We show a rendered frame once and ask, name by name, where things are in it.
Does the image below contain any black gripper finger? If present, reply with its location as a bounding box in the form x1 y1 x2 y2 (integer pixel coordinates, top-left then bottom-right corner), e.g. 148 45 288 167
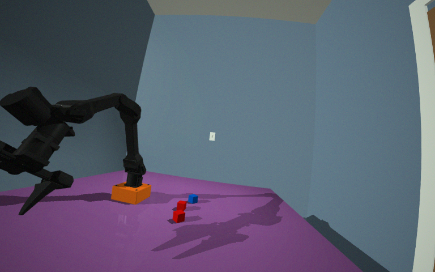
18 181 63 215

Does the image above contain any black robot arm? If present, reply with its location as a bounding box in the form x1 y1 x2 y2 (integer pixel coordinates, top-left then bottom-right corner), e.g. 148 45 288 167
0 87 146 188

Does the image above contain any blue cube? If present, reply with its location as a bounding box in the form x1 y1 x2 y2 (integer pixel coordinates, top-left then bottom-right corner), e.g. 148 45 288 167
188 194 198 204

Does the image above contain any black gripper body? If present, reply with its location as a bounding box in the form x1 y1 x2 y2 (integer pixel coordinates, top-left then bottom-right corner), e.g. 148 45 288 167
0 131 74 189

